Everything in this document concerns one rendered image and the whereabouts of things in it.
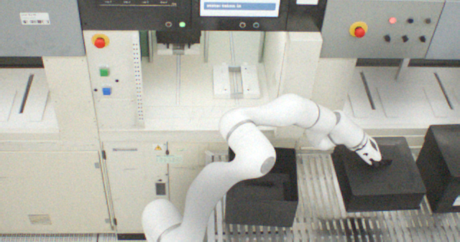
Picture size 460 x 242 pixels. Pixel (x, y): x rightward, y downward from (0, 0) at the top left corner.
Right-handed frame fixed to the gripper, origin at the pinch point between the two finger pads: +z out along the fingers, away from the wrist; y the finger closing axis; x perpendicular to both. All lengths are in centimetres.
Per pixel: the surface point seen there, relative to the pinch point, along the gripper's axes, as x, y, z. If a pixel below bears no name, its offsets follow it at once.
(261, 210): 45.4, -6.0, -16.2
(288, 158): 35.1, 19.6, -6.2
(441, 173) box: -12.5, 1.9, 29.4
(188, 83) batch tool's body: 64, 68, -35
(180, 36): 58, 89, -45
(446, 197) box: -8.8, -4.1, 36.9
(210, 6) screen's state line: 14, 37, -75
